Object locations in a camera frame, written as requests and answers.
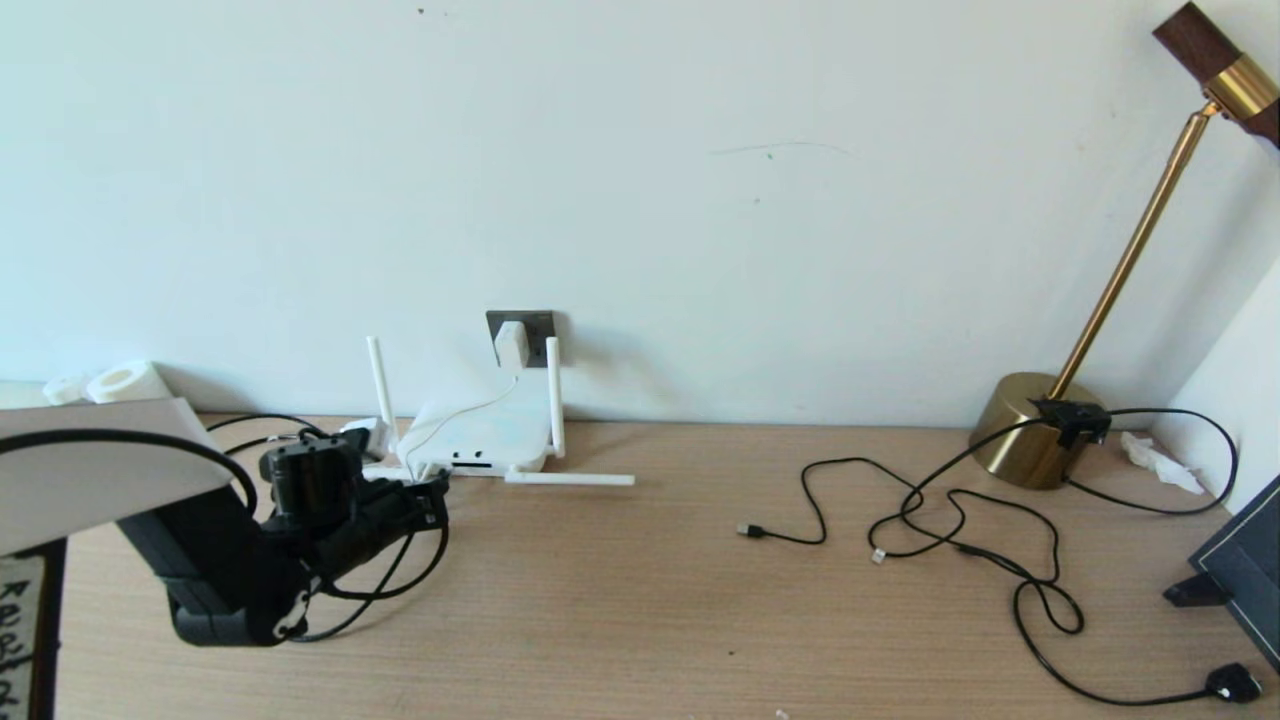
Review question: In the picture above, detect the thin white adapter cable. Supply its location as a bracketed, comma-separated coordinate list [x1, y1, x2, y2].
[395, 368, 521, 481]

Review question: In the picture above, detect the black ethernet cable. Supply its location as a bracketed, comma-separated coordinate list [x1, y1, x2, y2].
[205, 412, 451, 643]

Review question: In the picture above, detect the white wifi router with antennas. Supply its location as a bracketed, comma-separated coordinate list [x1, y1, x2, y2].
[345, 335, 636, 488]

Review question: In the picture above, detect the black power plug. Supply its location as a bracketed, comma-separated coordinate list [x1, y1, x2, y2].
[1204, 662, 1265, 703]

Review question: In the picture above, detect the white toilet paper roll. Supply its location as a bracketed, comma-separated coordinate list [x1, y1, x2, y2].
[85, 360, 173, 404]

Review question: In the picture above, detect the brass desk lamp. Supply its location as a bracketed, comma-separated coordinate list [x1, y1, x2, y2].
[967, 0, 1280, 491]

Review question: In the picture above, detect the crumpled white tissue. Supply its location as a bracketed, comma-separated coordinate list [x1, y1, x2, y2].
[1120, 432, 1206, 496]

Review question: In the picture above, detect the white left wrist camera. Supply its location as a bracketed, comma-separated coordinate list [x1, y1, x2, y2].
[340, 418, 391, 459]

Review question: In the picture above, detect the grey wall power socket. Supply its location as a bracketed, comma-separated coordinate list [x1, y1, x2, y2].
[487, 310, 558, 369]

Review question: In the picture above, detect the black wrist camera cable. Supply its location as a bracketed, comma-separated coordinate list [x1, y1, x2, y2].
[0, 425, 451, 643]

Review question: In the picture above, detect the black usb charging cable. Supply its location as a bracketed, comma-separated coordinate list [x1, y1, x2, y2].
[736, 456, 1086, 636]

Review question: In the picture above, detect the black inline cord switch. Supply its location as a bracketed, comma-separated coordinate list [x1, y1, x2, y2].
[1032, 398, 1113, 449]

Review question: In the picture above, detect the black lamp power cord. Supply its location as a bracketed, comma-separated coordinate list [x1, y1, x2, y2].
[868, 406, 1241, 708]

